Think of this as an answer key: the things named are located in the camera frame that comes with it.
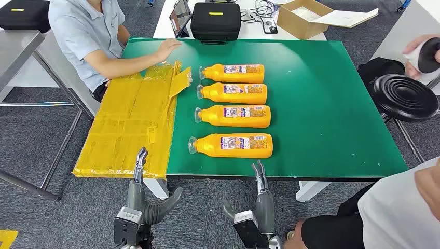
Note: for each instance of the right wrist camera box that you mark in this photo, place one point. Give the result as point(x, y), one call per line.
point(245, 217)

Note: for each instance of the green table mat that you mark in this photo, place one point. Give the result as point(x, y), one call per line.
point(309, 120)

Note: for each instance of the white table leg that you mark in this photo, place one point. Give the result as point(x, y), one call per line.
point(158, 189)
point(309, 190)

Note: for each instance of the person's right hand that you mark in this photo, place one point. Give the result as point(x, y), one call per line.
point(166, 50)

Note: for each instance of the person's hand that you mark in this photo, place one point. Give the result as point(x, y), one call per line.
point(417, 41)

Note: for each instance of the white packing sheet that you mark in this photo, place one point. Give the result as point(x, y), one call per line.
point(306, 13)

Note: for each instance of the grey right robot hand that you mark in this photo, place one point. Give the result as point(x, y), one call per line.
point(265, 209)

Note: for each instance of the yellow taped cardboard sheet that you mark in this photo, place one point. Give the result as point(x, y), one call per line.
point(127, 120)

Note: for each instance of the person's right forearm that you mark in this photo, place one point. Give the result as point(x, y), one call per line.
point(120, 67)

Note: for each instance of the brown cardboard box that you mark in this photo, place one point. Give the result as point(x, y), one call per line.
point(295, 26)

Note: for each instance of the white table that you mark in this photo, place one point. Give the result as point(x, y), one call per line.
point(161, 32)
point(395, 34)

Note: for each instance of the black carrying case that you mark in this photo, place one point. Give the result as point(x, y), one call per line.
point(216, 25)
point(24, 20)

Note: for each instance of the black handheld device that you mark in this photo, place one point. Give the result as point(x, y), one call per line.
point(269, 25)

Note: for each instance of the person's forearm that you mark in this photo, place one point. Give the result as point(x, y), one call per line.
point(429, 192)

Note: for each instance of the black bag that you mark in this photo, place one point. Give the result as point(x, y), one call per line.
point(374, 70)

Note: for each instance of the black tablet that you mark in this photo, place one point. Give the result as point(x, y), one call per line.
point(179, 17)

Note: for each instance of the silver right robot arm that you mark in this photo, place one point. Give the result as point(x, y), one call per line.
point(275, 242)

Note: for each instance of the white black round device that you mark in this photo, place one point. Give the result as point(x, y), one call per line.
point(428, 56)

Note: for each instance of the person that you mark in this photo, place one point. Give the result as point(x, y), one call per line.
point(82, 34)
point(395, 213)

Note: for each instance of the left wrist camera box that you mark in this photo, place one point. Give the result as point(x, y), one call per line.
point(127, 216)

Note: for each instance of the orange detergent bottle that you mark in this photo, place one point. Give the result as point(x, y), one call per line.
point(237, 78)
point(233, 153)
point(237, 99)
point(237, 122)

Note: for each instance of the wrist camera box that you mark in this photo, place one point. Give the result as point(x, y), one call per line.
point(245, 217)
point(127, 216)

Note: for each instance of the black round stool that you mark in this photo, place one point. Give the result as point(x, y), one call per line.
point(404, 98)

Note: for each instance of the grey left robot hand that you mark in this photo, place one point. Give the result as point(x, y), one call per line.
point(136, 196)

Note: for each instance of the grey metal table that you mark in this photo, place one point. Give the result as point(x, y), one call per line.
point(17, 51)

